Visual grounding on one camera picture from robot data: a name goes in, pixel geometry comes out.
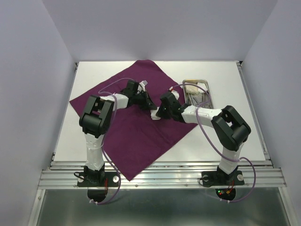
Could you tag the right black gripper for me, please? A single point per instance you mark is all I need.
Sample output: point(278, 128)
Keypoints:
point(160, 114)

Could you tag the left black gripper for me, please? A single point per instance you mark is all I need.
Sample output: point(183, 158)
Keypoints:
point(147, 104)

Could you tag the stainless steel instrument tray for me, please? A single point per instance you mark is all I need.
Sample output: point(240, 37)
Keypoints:
point(203, 98)

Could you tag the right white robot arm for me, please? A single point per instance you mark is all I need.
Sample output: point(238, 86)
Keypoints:
point(231, 129)

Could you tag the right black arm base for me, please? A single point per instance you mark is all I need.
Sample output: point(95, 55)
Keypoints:
point(220, 178)

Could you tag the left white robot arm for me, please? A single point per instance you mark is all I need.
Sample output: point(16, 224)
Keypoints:
point(96, 119)

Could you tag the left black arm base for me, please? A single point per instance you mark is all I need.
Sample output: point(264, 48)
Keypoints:
point(96, 178)

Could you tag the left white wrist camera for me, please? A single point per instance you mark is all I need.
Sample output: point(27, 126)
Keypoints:
point(142, 86)

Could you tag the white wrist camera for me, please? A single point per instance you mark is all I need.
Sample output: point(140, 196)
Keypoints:
point(175, 93)
point(142, 86)

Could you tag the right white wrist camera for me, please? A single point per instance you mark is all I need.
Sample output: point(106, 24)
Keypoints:
point(175, 93)

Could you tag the aluminium frame rail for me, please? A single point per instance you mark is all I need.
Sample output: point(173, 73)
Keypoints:
point(164, 175)

